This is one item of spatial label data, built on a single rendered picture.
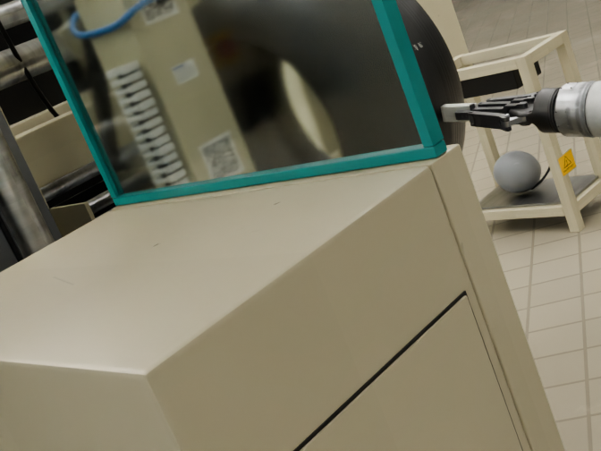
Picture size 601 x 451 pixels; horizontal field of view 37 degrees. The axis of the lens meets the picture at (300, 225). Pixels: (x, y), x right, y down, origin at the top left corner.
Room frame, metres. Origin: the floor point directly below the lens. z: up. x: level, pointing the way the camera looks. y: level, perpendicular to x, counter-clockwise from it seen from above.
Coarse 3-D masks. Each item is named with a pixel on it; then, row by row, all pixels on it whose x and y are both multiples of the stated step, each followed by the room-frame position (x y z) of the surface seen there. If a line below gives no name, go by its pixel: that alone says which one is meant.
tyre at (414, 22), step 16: (400, 0) 1.68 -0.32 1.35; (416, 16) 1.67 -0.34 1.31; (416, 32) 1.65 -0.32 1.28; (432, 32) 1.67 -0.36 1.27; (432, 48) 1.65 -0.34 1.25; (448, 48) 1.69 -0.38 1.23; (432, 64) 1.63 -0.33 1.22; (448, 64) 1.66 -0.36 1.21; (432, 80) 1.62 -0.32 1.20; (448, 80) 1.65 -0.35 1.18; (432, 96) 1.61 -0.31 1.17; (448, 96) 1.64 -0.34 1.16; (448, 128) 1.64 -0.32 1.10; (464, 128) 1.70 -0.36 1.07; (448, 144) 1.65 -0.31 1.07
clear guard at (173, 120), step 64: (64, 0) 1.16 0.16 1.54; (128, 0) 1.07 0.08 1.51; (192, 0) 0.99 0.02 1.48; (256, 0) 0.92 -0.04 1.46; (320, 0) 0.86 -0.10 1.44; (384, 0) 0.81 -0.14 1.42; (64, 64) 1.21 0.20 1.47; (128, 64) 1.11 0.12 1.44; (192, 64) 1.02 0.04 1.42; (256, 64) 0.95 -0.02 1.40; (320, 64) 0.88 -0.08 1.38; (384, 64) 0.83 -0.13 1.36; (128, 128) 1.15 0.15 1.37; (192, 128) 1.06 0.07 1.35; (256, 128) 0.98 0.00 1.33; (320, 128) 0.91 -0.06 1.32; (384, 128) 0.85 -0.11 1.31; (128, 192) 1.20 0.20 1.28; (192, 192) 1.08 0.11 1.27
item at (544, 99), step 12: (540, 96) 1.46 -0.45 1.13; (552, 96) 1.44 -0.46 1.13; (516, 108) 1.50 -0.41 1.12; (528, 108) 1.48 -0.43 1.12; (540, 108) 1.45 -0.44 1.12; (552, 108) 1.43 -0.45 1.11; (528, 120) 1.46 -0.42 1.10; (540, 120) 1.45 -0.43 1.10; (552, 120) 1.43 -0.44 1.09; (552, 132) 1.46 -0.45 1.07
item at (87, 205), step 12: (84, 192) 1.98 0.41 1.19; (96, 192) 1.99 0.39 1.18; (108, 192) 1.87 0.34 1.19; (60, 204) 1.94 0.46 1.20; (72, 204) 1.86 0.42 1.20; (84, 204) 1.81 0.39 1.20; (96, 204) 1.84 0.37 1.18; (108, 204) 1.87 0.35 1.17; (60, 216) 1.90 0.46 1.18; (72, 216) 1.86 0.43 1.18; (84, 216) 1.83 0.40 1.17; (96, 216) 1.98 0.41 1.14; (60, 228) 1.92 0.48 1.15; (72, 228) 1.88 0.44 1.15
